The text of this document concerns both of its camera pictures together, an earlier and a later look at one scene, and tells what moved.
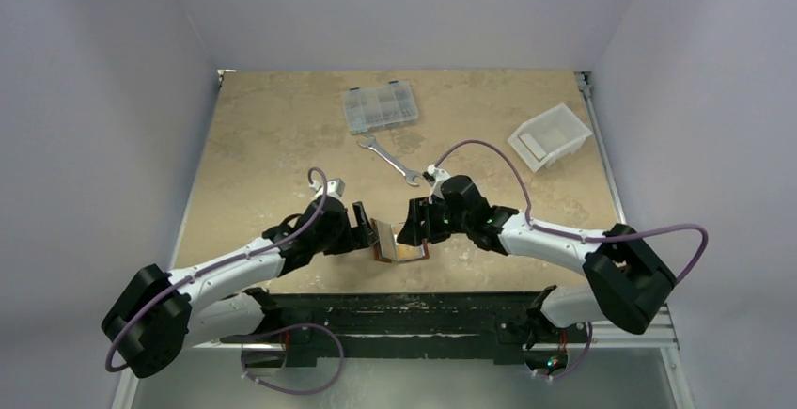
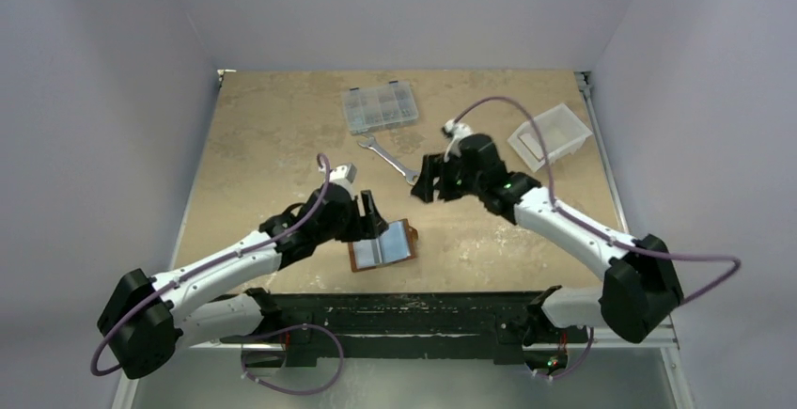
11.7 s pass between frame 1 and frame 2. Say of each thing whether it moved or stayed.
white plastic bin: stayed
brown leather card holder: moved
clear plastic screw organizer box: stayed
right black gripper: moved
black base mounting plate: stayed
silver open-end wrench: stayed
